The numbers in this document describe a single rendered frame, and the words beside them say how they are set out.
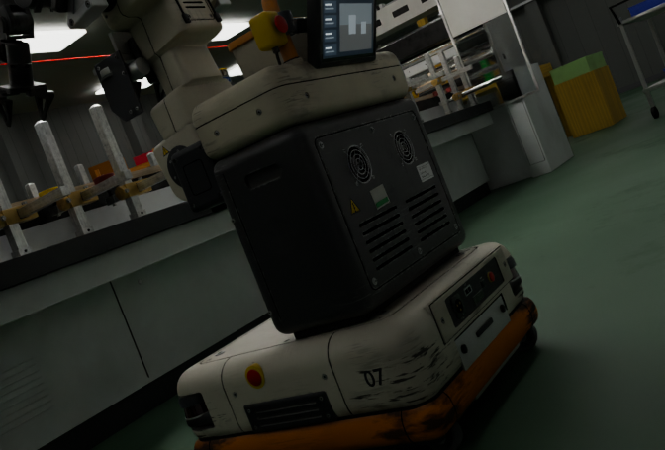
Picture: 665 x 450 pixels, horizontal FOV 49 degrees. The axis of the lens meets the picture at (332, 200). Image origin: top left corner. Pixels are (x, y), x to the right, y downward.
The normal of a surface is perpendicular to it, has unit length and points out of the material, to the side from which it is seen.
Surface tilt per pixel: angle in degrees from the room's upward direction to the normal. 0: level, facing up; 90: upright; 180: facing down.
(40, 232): 90
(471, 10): 90
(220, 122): 90
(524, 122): 90
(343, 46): 115
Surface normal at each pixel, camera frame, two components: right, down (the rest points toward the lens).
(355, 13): 0.85, 0.13
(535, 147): -0.52, 0.22
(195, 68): 0.71, -0.42
